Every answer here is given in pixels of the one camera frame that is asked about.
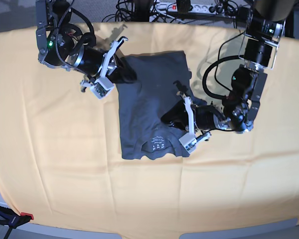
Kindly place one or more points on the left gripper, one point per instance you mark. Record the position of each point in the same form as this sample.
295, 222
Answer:
204, 115

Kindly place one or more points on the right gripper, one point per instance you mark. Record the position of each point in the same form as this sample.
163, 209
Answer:
96, 62

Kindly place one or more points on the blue-grey T-shirt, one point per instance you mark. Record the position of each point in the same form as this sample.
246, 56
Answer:
144, 102

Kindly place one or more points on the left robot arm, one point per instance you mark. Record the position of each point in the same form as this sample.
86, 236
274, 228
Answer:
265, 22

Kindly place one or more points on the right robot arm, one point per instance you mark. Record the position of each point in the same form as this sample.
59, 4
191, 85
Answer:
65, 39

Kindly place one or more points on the white power strip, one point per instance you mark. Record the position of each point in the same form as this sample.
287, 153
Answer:
202, 9

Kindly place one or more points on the yellow table cloth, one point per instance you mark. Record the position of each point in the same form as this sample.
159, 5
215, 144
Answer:
60, 157

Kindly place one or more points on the blue red bar clamp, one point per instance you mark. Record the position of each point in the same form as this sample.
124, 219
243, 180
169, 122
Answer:
12, 220

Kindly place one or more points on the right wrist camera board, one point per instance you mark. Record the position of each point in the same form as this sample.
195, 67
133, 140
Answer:
101, 87

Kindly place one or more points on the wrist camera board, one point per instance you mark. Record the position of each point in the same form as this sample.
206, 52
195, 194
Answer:
189, 142
101, 87

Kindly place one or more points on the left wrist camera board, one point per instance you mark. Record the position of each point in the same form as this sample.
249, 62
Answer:
189, 142

